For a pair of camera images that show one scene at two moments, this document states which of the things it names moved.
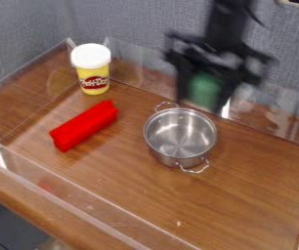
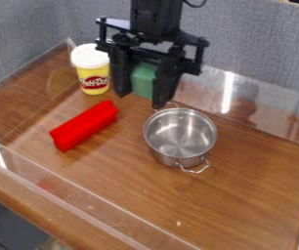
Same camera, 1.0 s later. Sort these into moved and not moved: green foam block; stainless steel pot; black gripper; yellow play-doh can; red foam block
Moved: green foam block; black gripper
Not moved: red foam block; stainless steel pot; yellow play-doh can
